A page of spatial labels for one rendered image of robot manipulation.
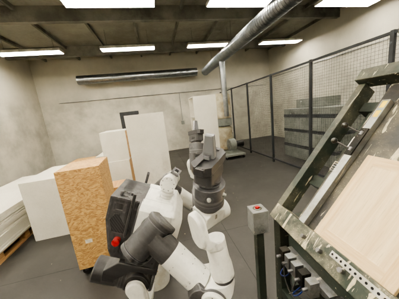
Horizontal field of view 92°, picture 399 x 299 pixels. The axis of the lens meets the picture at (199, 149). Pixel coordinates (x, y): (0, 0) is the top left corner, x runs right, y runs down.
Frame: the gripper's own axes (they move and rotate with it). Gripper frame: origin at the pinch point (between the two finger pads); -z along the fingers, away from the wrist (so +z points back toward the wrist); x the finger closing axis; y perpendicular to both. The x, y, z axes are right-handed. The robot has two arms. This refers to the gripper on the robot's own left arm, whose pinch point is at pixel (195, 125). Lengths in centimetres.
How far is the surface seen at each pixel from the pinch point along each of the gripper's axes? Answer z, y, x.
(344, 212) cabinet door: 55, -66, 50
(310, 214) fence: 60, -67, 31
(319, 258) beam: 78, -50, 42
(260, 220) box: 67, -54, 1
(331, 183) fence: 40, -76, 42
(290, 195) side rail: 51, -78, 12
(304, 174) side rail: 35, -86, 20
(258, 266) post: 107, -62, -10
